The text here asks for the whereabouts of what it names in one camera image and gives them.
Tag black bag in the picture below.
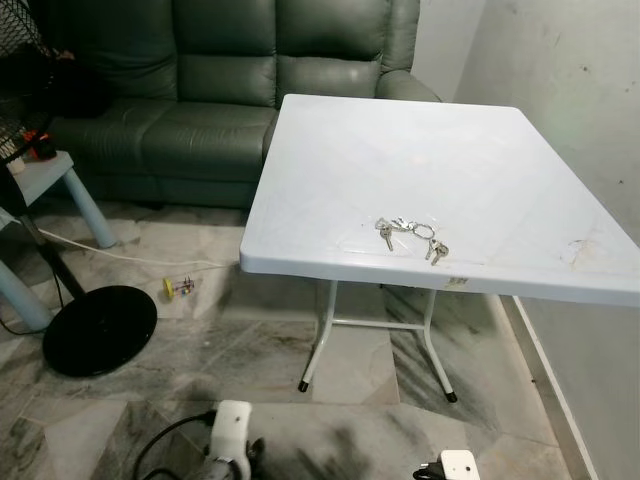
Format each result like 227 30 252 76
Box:
40 48 113 121

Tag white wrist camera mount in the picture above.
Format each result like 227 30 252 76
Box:
208 400 254 467
440 450 482 480

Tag black standing fan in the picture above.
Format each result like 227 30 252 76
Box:
0 0 159 379

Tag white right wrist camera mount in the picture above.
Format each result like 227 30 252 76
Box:
440 450 482 480

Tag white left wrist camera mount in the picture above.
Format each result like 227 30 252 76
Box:
208 400 254 467

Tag green leather sofa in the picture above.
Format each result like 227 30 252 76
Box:
30 0 442 211

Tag small pale blue side table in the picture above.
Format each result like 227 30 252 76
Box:
0 150 118 333

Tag white plastic folding table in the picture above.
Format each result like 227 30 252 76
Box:
240 94 640 404

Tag small colourful toy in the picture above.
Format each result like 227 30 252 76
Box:
163 278 197 302

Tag white floor cable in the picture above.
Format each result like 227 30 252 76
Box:
38 227 242 269

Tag bunch of keys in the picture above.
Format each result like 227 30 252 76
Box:
377 214 451 265

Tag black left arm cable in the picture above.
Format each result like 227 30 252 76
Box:
135 410 217 480

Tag small red and black object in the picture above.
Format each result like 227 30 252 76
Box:
22 130 59 163

